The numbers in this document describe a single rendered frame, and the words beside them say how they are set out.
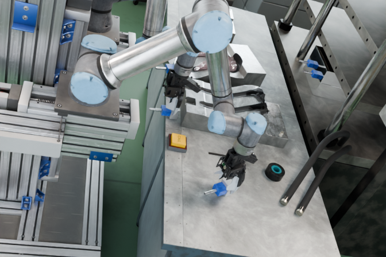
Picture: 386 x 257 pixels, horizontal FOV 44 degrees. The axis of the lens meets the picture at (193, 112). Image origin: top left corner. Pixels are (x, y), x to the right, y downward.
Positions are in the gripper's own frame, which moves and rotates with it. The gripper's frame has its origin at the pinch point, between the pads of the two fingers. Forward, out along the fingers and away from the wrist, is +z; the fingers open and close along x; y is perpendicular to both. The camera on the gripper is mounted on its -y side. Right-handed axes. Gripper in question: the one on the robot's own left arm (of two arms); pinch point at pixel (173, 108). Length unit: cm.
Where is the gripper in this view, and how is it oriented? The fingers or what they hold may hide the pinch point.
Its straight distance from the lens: 211.8
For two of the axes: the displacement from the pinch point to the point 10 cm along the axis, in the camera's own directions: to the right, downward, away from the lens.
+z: -3.0, 7.4, 6.0
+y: -9.3, -0.9, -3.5
